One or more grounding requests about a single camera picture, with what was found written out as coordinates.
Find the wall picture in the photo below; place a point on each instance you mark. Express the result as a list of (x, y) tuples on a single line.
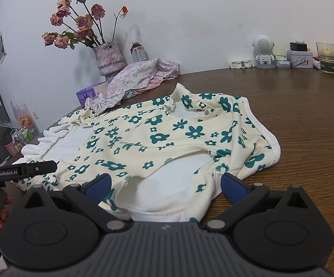
[(1, 46)]

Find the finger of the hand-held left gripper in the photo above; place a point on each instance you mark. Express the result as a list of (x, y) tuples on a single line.
[(42, 168)]

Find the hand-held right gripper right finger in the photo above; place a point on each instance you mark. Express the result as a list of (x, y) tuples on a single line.
[(234, 189)]

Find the orange rosebud stem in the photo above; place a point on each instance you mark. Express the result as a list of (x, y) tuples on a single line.
[(123, 11)]

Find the pink floral garment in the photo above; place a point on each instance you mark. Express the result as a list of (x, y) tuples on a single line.
[(135, 76)]

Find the black charger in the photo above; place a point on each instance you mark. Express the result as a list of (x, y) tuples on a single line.
[(299, 46)]

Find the wall socket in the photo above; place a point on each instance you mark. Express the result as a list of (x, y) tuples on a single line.
[(35, 114)]

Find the bunch of dried pink roses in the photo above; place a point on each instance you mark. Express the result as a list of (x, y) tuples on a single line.
[(81, 23)]

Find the cluttered storage shelf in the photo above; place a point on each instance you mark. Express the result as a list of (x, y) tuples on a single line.
[(22, 132)]

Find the green white small box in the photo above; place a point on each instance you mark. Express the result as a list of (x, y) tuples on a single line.
[(281, 61)]

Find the pink ceramic vase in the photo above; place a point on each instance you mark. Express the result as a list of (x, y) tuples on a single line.
[(109, 59)]

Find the decorated tin box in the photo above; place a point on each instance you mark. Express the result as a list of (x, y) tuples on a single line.
[(299, 59)]

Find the glass cup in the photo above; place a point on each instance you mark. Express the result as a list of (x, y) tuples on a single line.
[(327, 60)]

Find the cream garment with teal flowers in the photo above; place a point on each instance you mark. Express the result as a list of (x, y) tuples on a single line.
[(161, 138)]

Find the person's left hand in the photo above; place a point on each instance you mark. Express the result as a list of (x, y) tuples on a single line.
[(4, 203)]

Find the red white small tube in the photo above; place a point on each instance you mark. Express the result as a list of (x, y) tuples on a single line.
[(316, 63)]

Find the tea bottle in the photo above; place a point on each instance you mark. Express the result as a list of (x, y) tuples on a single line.
[(139, 52)]

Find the white robot-shaped speaker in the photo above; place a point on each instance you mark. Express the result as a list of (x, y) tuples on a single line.
[(263, 49)]

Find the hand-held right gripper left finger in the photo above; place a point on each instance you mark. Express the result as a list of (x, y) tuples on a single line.
[(99, 189)]

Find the purple tissue box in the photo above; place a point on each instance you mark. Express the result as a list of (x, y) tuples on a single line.
[(86, 93)]

